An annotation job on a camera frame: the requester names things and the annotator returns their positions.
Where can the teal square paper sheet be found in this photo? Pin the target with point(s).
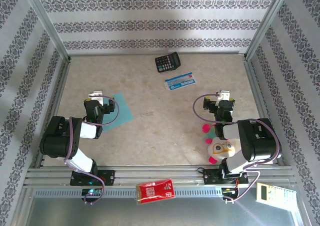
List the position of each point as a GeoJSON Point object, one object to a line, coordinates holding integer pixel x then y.
{"type": "Point", "coordinates": [123, 111]}

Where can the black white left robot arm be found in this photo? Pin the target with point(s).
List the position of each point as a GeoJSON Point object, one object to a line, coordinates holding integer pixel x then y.
{"type": "Point", "coordinates": [57, 136]}

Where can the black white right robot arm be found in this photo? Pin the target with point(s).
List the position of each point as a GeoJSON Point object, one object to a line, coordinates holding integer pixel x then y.
{"type": "Point", "coordinates": [260, 141]}

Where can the blue white flat packet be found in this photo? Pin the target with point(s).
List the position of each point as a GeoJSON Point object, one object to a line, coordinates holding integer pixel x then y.
{"type": "Point", "coordinates": [180, 81]}

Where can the cream plush toy pink ears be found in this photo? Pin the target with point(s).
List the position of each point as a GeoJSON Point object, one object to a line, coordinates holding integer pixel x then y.
{"type": "Point", "coordinates": [220, 148]}

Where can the black desk calculator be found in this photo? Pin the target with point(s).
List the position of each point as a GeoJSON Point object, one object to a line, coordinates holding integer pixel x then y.
{"type": "Point", "coordinates": [167, 62]}

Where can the small controller circuit board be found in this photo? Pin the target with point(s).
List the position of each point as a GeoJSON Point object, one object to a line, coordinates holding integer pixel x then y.
{"type": "Point", "coordinates": [230, 191]}
{"type": "Point", "coordinates": [91, 191]}

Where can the red snack packet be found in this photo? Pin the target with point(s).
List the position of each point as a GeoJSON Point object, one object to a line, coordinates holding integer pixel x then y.
{"type": "Point", "coordinates": [155, 191]}

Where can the cream calculator green screen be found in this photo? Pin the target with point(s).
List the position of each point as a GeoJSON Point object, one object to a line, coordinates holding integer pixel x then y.
{"type": "Point", "coordinates": [275, 196]}

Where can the grey metal panel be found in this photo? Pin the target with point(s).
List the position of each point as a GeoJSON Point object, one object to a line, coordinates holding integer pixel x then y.
{"type": "Point", "coordinates": [112, 213]}

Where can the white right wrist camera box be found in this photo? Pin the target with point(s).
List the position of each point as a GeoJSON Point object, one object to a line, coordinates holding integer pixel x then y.
{"type": "Point", "coordinates": [223, 94]}

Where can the aluminium side rail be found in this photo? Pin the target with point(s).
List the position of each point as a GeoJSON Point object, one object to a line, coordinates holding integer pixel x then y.
{"type": "Point", "coordinates": [257, 91]}
{"type": "Point", "coordinates": [56, 106]}

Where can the thin aluminium wall rail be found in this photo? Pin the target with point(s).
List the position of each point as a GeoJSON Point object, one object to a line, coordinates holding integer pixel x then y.
{"type": "Point", "coordinates": [112, 54]}

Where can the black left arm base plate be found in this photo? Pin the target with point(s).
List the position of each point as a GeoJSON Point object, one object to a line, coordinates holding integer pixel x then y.
{"type": "Point", "coordinates": [108, 177]}

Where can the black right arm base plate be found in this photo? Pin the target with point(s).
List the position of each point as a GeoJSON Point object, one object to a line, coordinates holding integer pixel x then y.
{"type": "Point", "coordinates": [211, 177]}

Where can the wide aluminium base rail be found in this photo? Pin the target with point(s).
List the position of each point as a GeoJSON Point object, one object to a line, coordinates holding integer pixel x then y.
{"type": "Point", "coordinates": [155, 172]}

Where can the aluminium frame post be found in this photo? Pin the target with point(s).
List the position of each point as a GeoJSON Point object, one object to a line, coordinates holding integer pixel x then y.
{"type": "Point", "coordinates": [46, 24]}
{"type": "Point", "coordinates": [266, 24]}

